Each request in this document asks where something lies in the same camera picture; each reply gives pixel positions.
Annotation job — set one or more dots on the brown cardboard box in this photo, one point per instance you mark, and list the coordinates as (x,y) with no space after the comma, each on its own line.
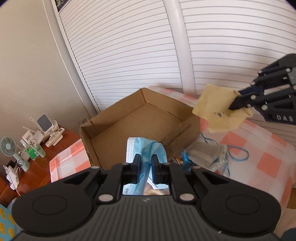
(145,114)

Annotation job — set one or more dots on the wall power socket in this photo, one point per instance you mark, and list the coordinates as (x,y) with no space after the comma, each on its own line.
(83,120)

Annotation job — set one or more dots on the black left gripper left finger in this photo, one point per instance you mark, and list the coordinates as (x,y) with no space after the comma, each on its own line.
(135,169)

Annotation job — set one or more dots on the white power strip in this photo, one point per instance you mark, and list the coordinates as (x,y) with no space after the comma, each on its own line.
(12,174)

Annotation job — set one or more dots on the white wifi router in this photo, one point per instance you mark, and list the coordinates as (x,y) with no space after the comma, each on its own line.
(31,134)

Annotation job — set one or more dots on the blue tasseled mesh pouch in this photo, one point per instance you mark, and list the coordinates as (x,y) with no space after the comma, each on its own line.
(183,161)

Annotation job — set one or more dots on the blue surgical face mask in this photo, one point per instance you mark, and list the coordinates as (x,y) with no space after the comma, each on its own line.
(146,149)

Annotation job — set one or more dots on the green tube bottle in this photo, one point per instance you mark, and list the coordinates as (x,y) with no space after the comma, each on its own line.
(40,151)

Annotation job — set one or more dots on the wooden nightstand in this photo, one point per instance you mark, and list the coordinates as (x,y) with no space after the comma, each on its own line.
(38,174)

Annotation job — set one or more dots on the yellow cloth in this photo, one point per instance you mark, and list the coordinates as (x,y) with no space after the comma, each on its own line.
(213,106)

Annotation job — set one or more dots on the pink white checkered tablecloth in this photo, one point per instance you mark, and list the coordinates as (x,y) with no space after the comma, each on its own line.
(255,156)

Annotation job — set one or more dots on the small green desk fan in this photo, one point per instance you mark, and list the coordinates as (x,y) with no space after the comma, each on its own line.
(8,148)

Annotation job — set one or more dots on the white louvered closet door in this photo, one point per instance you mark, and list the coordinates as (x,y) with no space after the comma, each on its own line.
(113,48)

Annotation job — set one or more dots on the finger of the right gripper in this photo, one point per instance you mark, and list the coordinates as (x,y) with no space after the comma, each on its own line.
(243,101)
(252,90)

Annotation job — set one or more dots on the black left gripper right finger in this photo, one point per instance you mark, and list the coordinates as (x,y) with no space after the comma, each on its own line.
(156,170)

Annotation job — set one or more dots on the white remote control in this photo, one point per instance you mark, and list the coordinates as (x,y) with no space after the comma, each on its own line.
(55,138)

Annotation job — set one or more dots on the green hand sanitizer bottle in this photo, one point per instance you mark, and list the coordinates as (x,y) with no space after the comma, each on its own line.
(31,152)

